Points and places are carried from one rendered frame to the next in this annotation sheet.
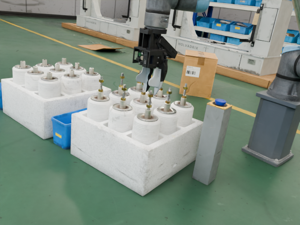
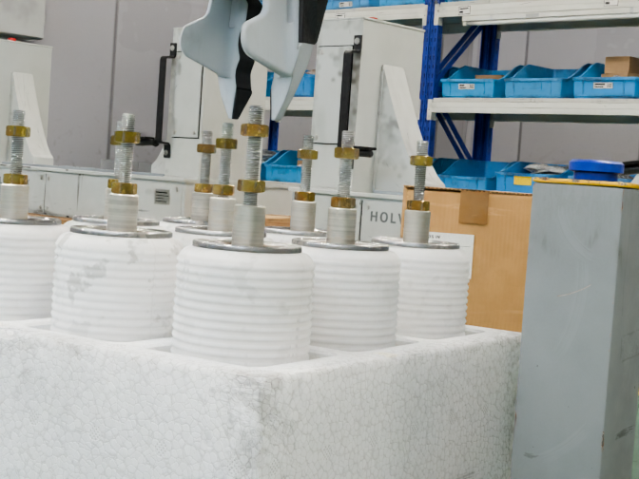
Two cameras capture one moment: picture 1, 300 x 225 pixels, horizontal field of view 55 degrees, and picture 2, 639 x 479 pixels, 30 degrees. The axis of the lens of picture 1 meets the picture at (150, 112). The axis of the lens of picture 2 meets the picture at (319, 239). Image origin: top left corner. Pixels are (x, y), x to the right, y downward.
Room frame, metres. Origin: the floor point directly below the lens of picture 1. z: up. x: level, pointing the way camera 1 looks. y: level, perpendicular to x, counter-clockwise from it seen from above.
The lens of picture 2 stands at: (0.12, -0.03, 0.30)
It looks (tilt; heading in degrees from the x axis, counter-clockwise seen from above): 3 degrees down; 359
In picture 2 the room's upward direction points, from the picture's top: 4 degrees clockwise
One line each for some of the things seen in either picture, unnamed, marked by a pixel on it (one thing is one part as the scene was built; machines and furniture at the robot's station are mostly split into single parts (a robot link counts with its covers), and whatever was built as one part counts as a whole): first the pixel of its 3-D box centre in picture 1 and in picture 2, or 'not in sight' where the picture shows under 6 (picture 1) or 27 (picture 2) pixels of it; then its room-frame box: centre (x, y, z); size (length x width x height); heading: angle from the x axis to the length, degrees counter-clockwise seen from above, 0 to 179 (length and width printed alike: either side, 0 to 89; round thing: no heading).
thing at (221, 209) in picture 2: (142, 98); (222, 218); (1.10, 0.04, 0.26); 0.02 x 0.02 x 0.03
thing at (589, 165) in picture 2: (220, 102); (595, 174); (1.00, -0.25, 0.32); 0.04 x 0.04 x 0.02
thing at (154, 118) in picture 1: (147, 117); (246, 247); (0.94, 0.01, 0.25); 0.08 x 0.08 x 0.01
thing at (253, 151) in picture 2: (149, 101); (252, 160); (0.94, 0.01, 0.31); 0.01 x 0.01 x 0.08
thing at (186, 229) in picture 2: (142, 101); (221, 233); (1.10, 0.04, 0.25); 0.08 x 0.08 x 0.01
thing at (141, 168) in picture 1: (138, 137); (208, 426); (1.10, 0.04, 0.09); 0.39 x 0.39 x 0.18; 55
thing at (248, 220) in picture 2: (147, 114); (248, 228); (0.94, 0.01, 0.26); 0.02 x 0.02 x 0.03
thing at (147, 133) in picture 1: (144, 140); (238, 378); (0.94, 0.01, 0.16); 0.10 x 0.10 x 0.18
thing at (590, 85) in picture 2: (249, 0); (627, 83); (6.25, -1.66, 0.89); 0.50 x 0.38 x 0.21; 136
